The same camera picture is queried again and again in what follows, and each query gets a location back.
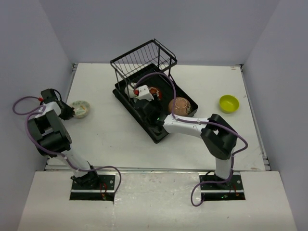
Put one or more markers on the black wire dish rack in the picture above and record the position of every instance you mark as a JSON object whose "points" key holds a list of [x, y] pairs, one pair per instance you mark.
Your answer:
{"points": [[148, 64]]}

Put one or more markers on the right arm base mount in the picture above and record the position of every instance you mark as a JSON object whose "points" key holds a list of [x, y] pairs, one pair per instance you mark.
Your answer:
{"points": [[230, 191]]}

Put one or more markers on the brown ceramic bowl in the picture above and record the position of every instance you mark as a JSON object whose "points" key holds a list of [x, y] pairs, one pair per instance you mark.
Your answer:
{"points": [[182, 106]]}

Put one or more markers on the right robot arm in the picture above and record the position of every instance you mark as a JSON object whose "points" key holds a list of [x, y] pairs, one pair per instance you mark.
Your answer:
{"points": [[219, 137]]}

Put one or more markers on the aluminium rail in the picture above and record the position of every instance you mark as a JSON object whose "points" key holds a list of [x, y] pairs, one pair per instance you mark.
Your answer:
{"points": [[133, 169]]}

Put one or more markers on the white orange leaf bowl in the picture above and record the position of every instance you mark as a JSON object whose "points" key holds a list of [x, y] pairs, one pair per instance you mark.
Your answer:
{"points": [[81, 109]]}

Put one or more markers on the red floral bowl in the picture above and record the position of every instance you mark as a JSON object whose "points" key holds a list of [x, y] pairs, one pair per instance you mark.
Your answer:
{"points": [[155, 91]]}

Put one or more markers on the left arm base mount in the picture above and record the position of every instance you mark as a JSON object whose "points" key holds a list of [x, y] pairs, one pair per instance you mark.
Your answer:
{"points": [[104, 190]]}

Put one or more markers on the white lobed bowl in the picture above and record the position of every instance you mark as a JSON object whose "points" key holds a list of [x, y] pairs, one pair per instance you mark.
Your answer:
{"points": [[129, 91]]}

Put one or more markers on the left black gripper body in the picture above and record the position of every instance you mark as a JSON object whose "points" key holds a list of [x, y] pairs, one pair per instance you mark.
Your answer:
{"points": [[67, 111]]}

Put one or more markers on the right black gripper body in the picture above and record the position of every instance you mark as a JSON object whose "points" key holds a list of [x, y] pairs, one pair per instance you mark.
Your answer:
{"points": [[156, 105]]}

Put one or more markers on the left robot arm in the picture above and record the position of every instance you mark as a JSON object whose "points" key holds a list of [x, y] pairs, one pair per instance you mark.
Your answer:
{"points": [[45, 129]]}

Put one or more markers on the yellow green bowl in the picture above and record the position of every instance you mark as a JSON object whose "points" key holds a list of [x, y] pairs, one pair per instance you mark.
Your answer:
{"points": [[228, 104]]}

